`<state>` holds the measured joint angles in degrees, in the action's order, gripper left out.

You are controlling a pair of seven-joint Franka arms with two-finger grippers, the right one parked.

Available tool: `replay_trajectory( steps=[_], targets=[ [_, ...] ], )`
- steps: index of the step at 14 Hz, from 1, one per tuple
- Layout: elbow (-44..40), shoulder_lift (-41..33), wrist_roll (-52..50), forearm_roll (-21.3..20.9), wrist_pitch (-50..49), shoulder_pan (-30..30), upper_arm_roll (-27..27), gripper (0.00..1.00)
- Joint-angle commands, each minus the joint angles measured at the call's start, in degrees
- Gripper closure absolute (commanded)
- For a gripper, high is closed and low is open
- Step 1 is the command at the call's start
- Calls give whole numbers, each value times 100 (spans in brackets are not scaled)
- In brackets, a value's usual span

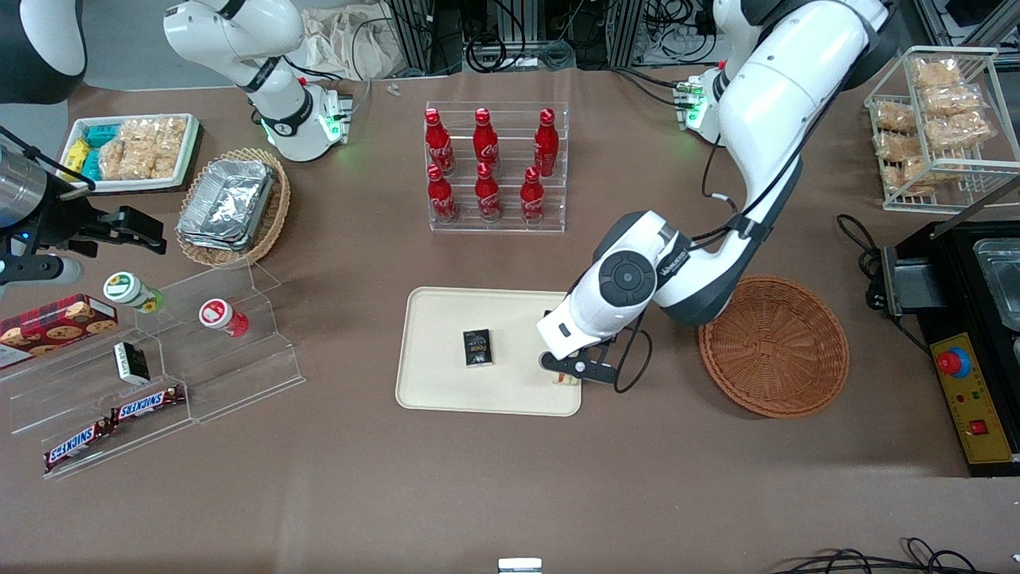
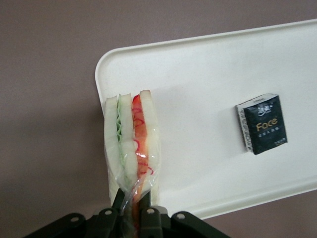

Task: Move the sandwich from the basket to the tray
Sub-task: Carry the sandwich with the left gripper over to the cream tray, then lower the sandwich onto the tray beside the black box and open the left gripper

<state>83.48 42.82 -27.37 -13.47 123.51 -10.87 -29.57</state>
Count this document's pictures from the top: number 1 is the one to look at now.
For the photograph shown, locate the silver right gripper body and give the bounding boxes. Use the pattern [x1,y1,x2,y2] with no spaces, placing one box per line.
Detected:
[0,147,80,258]

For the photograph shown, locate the white rectangular snack tray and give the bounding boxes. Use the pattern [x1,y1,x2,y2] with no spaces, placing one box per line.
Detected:
[60,113,200,194]

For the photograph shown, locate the aluminium foil tray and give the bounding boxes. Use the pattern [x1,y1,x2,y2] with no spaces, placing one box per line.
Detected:
[177,223,256,253]
[179,159,276,244]

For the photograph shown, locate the cream plastic serving tray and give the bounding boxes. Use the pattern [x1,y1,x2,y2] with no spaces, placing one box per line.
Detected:
[396,287,583,417]

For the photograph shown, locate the light oval wicker basket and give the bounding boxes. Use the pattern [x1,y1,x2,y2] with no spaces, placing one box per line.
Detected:
[175,147,292,268]

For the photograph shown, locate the brown round wicker basket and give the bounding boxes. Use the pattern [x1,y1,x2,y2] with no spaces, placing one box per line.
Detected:
[699,275,849,419]

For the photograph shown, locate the green sunflower yogurt cup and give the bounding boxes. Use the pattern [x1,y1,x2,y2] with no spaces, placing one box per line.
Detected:
[104,271,164,313]

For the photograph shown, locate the clear rice cracker bag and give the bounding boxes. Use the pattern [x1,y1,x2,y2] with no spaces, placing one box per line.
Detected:
[924,112,993,151]
[920,84,983,116]
[100,140,148,180]
[120,118,188,148]
[143,143,188,180]
[873,100,917,132]
[885,159,957,196]
[875,132,921,160]
[912,57,961,88]

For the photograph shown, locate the small black carton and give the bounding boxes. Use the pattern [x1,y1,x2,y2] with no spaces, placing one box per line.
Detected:
[463,328,493,368]

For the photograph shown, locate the red tartan cookie box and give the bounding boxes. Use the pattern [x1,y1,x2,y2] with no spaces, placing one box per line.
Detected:
[0,293,119,369]

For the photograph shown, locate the clear acrylic bottle rack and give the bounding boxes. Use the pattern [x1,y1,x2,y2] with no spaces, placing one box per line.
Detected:
[425,101,571,234]

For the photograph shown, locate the red cola bottle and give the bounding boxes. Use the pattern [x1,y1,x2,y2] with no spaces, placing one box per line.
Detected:
[475,162,502,222]
[473,108,500,168]
[427,163,457,224]
[425,108,453,175]
[520,166,546,224]
[534,108,559,178]

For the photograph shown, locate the black and white small box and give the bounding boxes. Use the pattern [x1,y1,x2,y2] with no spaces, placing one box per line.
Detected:
[113,341,151,385]

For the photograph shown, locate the red strawberry yogurt cup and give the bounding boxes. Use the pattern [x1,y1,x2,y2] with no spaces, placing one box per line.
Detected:
[199,298,249,337]

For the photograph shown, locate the Snickers chocolate bar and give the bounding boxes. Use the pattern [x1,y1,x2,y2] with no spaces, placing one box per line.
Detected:
[110,385,186,423]
[44,419,116,471]

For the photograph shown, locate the clear acrylic tiered stand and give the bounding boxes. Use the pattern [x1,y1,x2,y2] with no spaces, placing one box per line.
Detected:
[0,259,306,481]

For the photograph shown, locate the beige cloth bag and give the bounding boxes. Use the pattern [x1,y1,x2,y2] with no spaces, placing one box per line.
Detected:
[299,6,399,81]

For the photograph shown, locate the grey metal box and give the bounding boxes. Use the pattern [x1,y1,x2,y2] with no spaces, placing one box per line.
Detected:
[881,246,947,317]

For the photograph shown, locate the black metal appliance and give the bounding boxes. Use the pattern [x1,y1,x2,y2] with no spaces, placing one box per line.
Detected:
[892,219,1020,479]

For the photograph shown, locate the yellow control panel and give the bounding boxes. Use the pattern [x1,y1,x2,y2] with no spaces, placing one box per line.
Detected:
[931,333,1014,465]

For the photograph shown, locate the grey metal bar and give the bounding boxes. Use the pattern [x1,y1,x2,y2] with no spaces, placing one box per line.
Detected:
[928,175,1020,240]

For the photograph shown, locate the steel pan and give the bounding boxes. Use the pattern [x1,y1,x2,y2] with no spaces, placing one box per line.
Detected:
[972,238,1020,332]

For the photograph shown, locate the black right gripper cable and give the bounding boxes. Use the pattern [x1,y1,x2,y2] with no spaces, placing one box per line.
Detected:
[0,126,96,192]

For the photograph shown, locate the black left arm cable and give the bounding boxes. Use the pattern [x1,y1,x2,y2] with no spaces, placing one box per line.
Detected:
[612,132,806,395]

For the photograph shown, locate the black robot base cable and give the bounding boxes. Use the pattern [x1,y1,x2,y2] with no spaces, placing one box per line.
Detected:
[610,68,690,108]

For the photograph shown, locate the black cable coil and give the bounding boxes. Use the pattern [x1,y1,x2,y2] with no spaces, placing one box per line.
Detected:
[466,36,576,73]

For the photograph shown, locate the black appliance power cable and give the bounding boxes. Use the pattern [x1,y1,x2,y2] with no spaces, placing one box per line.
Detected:
[837,214,887,312]

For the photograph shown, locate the aluminium frame rack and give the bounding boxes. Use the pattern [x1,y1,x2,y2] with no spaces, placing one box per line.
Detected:
[386,0,642,74]

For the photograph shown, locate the black floor cables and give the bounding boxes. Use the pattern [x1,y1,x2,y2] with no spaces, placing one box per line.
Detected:
[769,538,1020,574]

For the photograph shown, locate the white wire rack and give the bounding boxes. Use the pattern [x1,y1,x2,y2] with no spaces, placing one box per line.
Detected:
[865,46,1020,213]

